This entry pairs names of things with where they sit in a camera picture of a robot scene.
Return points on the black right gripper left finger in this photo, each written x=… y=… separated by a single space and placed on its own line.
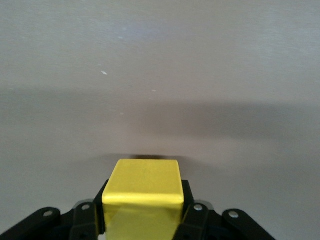
x=85 y=220

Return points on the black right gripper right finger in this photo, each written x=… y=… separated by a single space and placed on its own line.
x=200 y=220

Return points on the yellow wooden block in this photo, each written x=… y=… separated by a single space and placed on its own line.
x=143 y=185

